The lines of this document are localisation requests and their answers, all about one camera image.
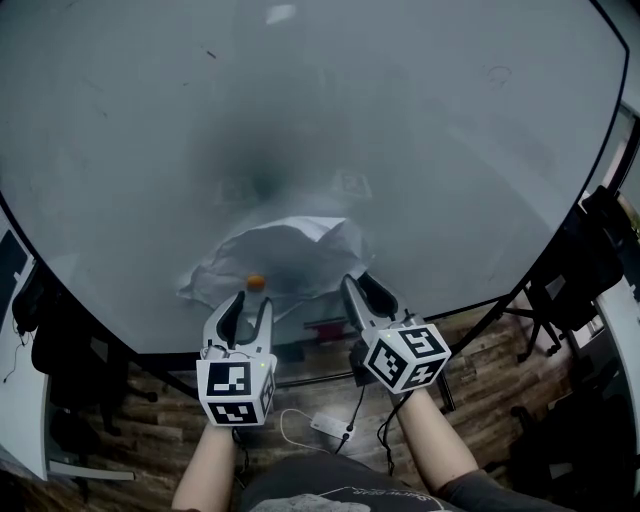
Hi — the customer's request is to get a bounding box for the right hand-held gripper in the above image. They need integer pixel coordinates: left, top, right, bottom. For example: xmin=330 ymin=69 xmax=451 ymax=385
xmin=342 ymin=272 xmax=453 ymax=394

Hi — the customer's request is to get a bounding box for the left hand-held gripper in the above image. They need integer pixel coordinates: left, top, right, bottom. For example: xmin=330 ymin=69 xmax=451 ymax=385
xmin=195 ymin=291 xmax=278 ymax=428

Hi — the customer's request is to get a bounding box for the clear plastic bag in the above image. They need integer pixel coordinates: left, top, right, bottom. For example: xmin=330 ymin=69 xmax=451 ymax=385
xmin=177 ymin=215 xmax=375 ymax=322

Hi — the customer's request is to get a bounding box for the black-framed whiteboard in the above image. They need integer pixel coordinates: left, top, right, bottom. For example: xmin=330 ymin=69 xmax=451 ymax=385
xmin=0 ymin=0 xmax=631 ymax=414

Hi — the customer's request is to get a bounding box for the person's left forearm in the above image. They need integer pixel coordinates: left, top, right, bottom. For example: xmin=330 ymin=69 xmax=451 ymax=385
xmin=172 ymin=424 xmax=239 ymax=512

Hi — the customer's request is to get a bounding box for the person's right forearm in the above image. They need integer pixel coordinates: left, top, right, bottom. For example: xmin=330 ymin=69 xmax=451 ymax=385
xmin=397 ymin=389 xmax=481 ymax=494

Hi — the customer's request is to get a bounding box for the black office chair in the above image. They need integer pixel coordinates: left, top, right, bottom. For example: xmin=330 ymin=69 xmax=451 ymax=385
xmin=12 ymin=269 xmax=160 ymax=437
xmin=509 ymin=359 xmax=637 ymax=497
xmin=514 ymin=184 xmax=626 ymax=362

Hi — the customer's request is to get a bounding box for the person's dark printed shirt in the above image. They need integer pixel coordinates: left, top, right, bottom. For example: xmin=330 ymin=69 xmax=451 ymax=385
xmin=239 ymin=453 xmax=576 ymax=512

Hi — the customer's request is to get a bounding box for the white desk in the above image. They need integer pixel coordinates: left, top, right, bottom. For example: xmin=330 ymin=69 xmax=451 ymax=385
xmin=593 ymin=279 xmax=640 ymax=406
xmin=0 ymin=214 xmax=50 ymax=482

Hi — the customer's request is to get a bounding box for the black desk divider panel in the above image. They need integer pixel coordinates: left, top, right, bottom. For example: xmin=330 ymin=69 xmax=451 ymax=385
xmin=0 ymin=229 xmax=29 ymax=332

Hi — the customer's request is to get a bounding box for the black power cable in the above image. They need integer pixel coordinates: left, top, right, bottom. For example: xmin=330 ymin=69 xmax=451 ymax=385
xmin=333 ymin=384 xmax=367 ymax=454

